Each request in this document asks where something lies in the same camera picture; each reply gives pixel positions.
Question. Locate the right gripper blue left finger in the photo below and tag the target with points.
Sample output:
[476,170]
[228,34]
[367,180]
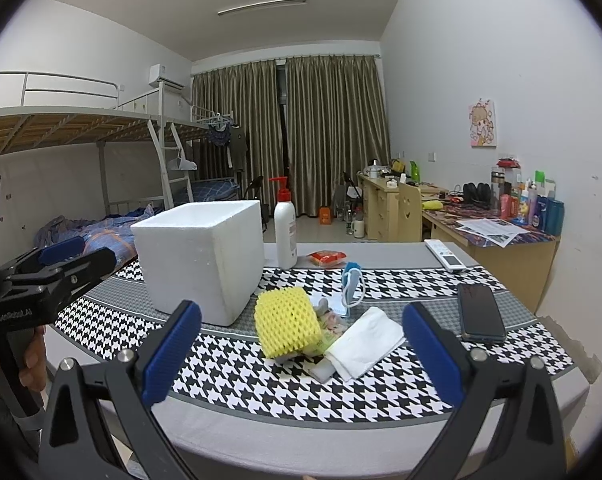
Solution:
[164,350]

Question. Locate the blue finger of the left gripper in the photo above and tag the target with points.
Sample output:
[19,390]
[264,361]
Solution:
[62,251]

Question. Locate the white metal bunk bed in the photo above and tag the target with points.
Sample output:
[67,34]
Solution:
[29,127]

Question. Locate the person's left hand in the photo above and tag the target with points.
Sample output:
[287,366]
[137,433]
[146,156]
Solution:
[33,375]

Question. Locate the white remote control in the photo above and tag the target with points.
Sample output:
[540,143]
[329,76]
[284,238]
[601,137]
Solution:
[450,262]

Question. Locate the wooden desk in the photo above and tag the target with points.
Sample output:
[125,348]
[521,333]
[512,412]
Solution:
[523,266]

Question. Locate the white lotion pump bottle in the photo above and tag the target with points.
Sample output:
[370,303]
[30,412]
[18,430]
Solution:
[285,226]

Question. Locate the white foam box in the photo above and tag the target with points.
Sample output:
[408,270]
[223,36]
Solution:
[210,253]

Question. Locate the anime girl wall picture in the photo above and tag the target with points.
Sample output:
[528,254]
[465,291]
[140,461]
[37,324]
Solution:
[482,127]

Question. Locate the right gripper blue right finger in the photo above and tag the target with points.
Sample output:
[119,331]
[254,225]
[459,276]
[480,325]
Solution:
[440,353]

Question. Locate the blue patterned bedding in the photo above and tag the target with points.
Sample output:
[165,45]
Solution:
[113,232]

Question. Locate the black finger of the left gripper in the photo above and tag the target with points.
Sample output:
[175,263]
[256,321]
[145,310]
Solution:
[30,280]

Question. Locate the brown striped curtains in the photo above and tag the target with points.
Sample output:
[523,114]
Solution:
[329,121]

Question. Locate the floral tissue packet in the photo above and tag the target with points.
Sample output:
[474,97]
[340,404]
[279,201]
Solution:
[333,328]

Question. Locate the black folding chair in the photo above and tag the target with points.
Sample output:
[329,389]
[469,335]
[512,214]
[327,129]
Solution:
[254,191]

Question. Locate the ceiling tube light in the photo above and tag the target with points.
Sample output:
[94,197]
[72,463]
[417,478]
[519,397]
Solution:
[258,5]

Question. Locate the orange floor container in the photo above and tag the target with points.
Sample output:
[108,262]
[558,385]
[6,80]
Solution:
[324,216]

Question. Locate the blue bottle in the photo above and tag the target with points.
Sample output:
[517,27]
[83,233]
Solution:
[555,217]

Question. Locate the yellow foam net sponge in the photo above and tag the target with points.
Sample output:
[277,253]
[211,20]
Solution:
[285,322]

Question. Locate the black headphones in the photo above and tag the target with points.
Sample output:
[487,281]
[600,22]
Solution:
[479,195]

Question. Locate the blue face mask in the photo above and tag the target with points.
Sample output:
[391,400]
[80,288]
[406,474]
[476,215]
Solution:
[353,287]

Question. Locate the white air conditioner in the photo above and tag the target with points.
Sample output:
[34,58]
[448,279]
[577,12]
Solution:
[158,74]

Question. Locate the orange snack packet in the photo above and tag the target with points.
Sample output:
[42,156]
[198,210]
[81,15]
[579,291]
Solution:
[327,258]

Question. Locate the printed paper sheets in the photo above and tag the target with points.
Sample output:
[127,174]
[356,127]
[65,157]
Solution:
[498,232]

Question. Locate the black smartphone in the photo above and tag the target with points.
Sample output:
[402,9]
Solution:
[480,319]

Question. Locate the wooden smiley chair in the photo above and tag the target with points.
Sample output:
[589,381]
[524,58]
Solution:
[409,213]

